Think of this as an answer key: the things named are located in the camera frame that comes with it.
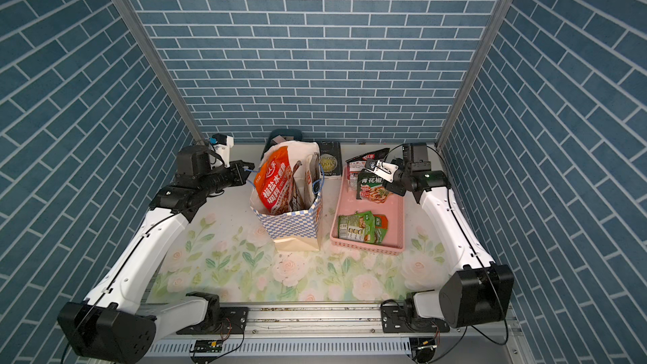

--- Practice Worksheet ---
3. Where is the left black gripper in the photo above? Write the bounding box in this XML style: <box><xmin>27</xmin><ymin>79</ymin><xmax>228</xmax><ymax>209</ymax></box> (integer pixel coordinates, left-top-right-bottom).
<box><xmin>197</xmin><ymin>159</ymin><xmax>256</xmax><ymax>196</ymax></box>

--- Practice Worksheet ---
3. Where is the orange seasoning packet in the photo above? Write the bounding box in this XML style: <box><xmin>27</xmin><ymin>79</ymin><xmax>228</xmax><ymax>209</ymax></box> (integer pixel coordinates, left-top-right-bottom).
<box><xmin>254</xmin><ymin>147</ymin><xmax>292</xmax><ymax>215</ymax></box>

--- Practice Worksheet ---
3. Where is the dark red fish seasoning packet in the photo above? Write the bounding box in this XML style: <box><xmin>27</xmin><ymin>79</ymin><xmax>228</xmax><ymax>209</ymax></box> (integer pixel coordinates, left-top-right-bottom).
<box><xmin>289</xmin><ymin>153</ymin><xmax>320</xmax><ymax>212</ymax></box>

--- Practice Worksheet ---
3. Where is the green small sachet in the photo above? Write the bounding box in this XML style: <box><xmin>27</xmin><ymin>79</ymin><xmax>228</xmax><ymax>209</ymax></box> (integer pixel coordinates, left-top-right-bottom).
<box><xmin>338</xmin><ymin>212</ymin><xmax>389</xmax><ymax>244</ymax></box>

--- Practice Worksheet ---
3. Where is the pink plastic basket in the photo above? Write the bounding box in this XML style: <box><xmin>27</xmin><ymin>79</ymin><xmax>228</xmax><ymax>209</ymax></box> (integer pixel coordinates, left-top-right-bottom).
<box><xmin>330</xmin><ymin>167</ymin><xmax>404</xmax><ymax>255</ymax></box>

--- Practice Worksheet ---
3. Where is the blue checkered paper bag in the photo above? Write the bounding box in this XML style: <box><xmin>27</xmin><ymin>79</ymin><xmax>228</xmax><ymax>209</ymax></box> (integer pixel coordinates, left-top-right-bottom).
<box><xmin>250</xmin><ymin>141</ymin><xmax>325</xmax><ymax>252</ymax></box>

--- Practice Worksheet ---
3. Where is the dark green pepper packet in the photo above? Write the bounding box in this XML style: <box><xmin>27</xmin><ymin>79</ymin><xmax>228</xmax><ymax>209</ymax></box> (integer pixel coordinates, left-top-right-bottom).
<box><xmin>356</xmin><ymin>170</ymin><xmax>391</xmax><ymax>204</ymax></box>

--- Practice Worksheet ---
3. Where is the small red white packet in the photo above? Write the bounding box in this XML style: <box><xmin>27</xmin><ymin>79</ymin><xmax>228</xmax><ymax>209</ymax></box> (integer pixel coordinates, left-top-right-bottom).
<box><xmin>345</xmin><ymin>148</ymin><xmax>389</xmax><ymax>179</ymax></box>

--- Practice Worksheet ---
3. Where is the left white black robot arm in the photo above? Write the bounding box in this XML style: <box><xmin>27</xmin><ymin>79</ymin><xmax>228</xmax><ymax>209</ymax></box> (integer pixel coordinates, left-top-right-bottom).
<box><xmin>57</xmin><ymin>134</ymin><xmax>254</xmax><ymax>363</ymax></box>

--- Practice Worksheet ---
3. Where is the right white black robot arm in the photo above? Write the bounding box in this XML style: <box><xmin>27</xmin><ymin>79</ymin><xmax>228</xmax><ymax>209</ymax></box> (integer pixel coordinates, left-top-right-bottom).
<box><xmin>372</xmin><ymin>143</ymin><xmax>515</xmax><ymax>329</ymax></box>

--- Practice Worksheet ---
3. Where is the teal storage bin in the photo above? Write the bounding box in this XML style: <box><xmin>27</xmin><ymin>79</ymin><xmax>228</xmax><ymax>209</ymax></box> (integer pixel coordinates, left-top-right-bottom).
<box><xmin>262</xmin><ymin>128</ymin><xmax>303</xmax><ymax>154</ymax></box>

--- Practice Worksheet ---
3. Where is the right circuit board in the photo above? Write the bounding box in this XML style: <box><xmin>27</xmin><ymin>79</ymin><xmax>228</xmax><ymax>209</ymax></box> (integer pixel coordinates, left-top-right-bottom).
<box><xmin>409</xmin><ymin>338</ymin><xmax>437</xmax><ymax>364</ymax></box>

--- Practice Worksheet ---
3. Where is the green circuit board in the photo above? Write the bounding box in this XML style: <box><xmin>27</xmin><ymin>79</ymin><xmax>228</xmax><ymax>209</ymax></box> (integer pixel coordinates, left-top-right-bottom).
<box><xmin>190</xmin><ymin>340</ymin><xmax>224</xmax><ymax>356</ymax></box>

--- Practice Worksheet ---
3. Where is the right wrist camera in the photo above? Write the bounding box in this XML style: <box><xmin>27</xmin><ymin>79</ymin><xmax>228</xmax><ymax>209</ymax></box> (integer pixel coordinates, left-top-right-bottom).
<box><xmin>365</xmin><ymin>159</ymin><xmax>399</xmax><ymax>183</ymax></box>

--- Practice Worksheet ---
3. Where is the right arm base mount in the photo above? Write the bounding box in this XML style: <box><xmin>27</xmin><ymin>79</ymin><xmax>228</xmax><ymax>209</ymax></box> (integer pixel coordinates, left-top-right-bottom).
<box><xmin>380</xmin><ymin>300</ymin><xmax>450</xmax><ymax>334</ymax></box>

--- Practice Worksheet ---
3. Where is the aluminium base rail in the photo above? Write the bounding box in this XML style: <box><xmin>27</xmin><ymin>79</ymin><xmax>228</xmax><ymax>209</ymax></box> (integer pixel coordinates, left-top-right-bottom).
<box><xmin>103</xmin><ymin>302</ymin><xmax>522</xmax><ymax>340</ymax></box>

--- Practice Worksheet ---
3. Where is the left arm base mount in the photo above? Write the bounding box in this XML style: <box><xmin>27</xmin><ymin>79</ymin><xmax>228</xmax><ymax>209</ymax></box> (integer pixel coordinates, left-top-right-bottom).
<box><xmin>176</xmin><ymin>306</ymin><xmax>249</xmax><ymax>335</ymax></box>

